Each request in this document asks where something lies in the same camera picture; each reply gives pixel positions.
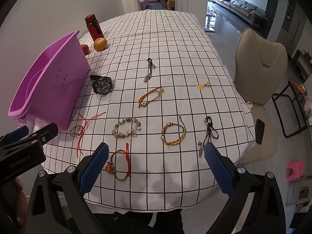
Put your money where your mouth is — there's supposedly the gold braided bracelet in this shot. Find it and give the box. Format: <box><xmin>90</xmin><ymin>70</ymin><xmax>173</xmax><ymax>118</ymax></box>
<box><xmin>137</xmin><ymin>86</ymin><xmax>165</xmax><ymax>109</ymax></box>

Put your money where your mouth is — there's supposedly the red bracelet with orange knot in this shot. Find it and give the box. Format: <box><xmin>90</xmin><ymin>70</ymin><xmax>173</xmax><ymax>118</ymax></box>
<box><xmin>105</xmin><ymin>142</ymin><xmax>132</xmax><ymax>182</ymax></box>

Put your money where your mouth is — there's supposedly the dark tall cabinet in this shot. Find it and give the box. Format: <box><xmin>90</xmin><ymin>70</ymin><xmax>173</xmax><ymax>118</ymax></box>
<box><xmin>265</xmin><ymin>0</ymin><xmax>279</xmax><ymax>40</ymax></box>

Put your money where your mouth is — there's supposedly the person's left hand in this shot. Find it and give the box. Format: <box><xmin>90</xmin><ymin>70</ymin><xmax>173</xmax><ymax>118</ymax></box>
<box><xmin>13</xmin><ymin>177</ymin><xmax>29</xmax><ymax>227</ymax></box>

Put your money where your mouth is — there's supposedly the thin red string bracelet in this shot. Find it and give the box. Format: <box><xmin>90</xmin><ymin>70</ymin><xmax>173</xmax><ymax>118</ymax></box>
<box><xmin>69</xmin><ymin>111</ymin><xmax>107</xmax><ymax>159</ymax></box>

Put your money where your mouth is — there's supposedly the black metal frame table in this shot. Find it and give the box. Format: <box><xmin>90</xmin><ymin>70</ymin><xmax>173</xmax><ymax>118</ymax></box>
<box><xmin>271</xmin><ymin>80</ymin><xmax>309</xmax><ymax>138</ymax></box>

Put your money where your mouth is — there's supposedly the grey sofa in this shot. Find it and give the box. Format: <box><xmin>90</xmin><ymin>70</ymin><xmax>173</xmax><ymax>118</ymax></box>
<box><xmin>215</xmin><ymin>0</ymin><xmax>269</xmax><ymax>28</ymax></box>

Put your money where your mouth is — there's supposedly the stone beaded bracelet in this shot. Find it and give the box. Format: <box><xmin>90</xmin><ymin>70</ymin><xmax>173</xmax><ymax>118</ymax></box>
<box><xmin>111</xmin><ymin>117</ymin><xmax>142</xmax><ymax>138</ymax></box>

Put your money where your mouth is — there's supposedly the braided bracelet with beads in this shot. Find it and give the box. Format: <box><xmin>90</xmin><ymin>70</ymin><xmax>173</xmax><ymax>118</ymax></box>
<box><xmin>160</xmin><ymin>115</ymin><xmax>186</xmax><ymax>146</ymax></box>

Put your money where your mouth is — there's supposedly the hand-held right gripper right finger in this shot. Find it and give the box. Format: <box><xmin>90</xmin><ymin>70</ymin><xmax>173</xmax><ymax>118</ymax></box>
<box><xmin>204</xmin><ymin>142</ymin><xmax>286</xmax><ymax>234</ymax></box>

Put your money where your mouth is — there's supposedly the black wrist watch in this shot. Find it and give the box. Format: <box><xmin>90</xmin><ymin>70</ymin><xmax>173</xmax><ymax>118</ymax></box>
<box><xmin>90</xmin><ymin>75</ymin><xmax>114</xmax><ymax>95</ymax></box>

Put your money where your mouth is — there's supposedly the pink plastic stool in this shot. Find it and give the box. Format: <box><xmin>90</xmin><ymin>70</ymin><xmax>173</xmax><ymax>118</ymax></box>
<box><xmin>286</xmin><ymin>160</ymin><xmax>305</xmax><ymax>182</ymax></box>

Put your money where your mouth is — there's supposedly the beige chair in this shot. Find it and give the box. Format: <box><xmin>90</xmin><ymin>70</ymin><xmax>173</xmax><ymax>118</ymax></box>
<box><xmin>235</xmin><ymin>28</ymin><xmax>288</xmax><ymax>165</ymax></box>

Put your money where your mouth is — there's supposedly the red water bottle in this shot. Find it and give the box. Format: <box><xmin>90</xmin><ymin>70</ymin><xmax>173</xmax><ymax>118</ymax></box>
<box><xmin>84</xmin><ymin>14</ymin><xmax>103</xmax><ymax>42</ymax></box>

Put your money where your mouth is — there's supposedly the person's dark clothing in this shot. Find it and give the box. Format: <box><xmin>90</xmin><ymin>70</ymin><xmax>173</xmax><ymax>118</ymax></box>
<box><xmin>93</xmin><ymin>209</ymin><xmax>185</xmax><ymax>234</ymax></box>

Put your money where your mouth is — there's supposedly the grey cord keychain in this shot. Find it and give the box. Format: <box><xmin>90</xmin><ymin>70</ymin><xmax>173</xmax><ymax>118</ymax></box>
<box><xmin>144</xmin><ymin>58</ymin><xmax>157</xmax><ymax>83</ymax></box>

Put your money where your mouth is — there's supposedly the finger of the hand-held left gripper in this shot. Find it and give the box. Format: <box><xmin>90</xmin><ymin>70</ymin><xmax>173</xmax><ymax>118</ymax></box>
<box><xmin>0</xmin><ymin>126</ymin><xmax>30</xmax><ymax>147</ymax></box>
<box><xmin>23</xmin><ymin>123</ymin><xmax>59</xmax><ymax>150</ymax></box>

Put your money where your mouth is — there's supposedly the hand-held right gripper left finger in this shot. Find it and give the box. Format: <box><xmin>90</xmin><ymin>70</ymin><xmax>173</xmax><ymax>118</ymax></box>
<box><xmin>26</xmin><ymin>142</ymin><xmax>110</xmax><ymax>234</ymax></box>

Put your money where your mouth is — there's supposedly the yellow red apple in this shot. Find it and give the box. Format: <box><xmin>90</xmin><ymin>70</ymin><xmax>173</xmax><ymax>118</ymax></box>
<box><xmin>94</xmin><ymin>37</ymin><xmax>108</xmax><ymax>52</ymax></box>

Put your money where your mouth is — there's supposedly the white checkered tablecloth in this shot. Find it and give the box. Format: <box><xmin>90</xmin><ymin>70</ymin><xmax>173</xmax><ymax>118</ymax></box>
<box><xmin>33</xmin><ymin>9</ymin><xmax>256</xmax><ymax>211</ymax></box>

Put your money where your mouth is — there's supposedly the purple plastic basin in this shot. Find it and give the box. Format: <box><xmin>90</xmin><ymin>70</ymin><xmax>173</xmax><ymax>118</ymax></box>
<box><xmin>8</xmin><ymin>30</ymin><xmax>90</xmax><ymax>132</ymax></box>

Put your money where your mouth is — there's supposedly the black cord feather keychain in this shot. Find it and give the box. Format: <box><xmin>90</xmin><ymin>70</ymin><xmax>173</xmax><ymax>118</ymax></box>
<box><xmin>196</xmin><ymin>116</ymin><xmax>219</xmax><ymax>161</ymax></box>

